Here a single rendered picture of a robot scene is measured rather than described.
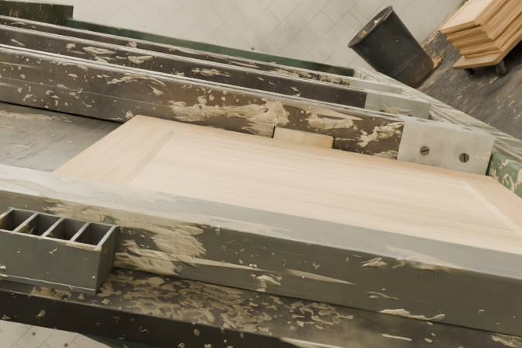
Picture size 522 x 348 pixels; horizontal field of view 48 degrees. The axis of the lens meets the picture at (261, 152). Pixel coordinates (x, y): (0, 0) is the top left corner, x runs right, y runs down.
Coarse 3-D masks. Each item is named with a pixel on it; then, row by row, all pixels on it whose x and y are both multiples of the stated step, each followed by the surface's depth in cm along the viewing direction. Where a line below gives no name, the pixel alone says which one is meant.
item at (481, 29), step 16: (480, 0) 384; (496, 0) 358; (512, 0) 358; (464, 16) 384; (480, 16) 357; (496, 16) 358; (512, 16) 359; (448, 32) 396; (464, 32) 382; (480, 32) 361; (496, 32) 358; (512, 32) 360; (464, 48) 402; (480, 48) 380; (496, 48) 363; (512, 48) 361; (464, 64) 401; (480, 64) 379; (496, 64) 366
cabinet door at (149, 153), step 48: (96, 144) 59; (144, 144) 63; (192, 144) 68; (240, 144) 72; (288, 144) 76; (192, 192) 51; (240, 192) 53; (288, 192) 56; (336, 192) 59; (384, 192) 62; (432, 192) 66; (480, 192) 69; (480, 240) 51
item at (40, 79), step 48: (0, 48) 79; (0, 96) 79; (48, 96) 79; (96, 96) 79; (144, 96) 79; (192, 96) 79; (240, 96) 79; (288, 96) 83; (336, 144) 80; (384, 144) 80; (432, 144) 79; (480, 144) 79
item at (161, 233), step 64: (0, 192) 37; (64, 192) 38; (128, 192) 40; (128, 256) 37; (192, 256) 37; (256, 256) 37; (320, 256) 37; (384, 256) 37; (448, 256) 39; (512, 256) 41; (448, 320) 38; (512, 320) 38
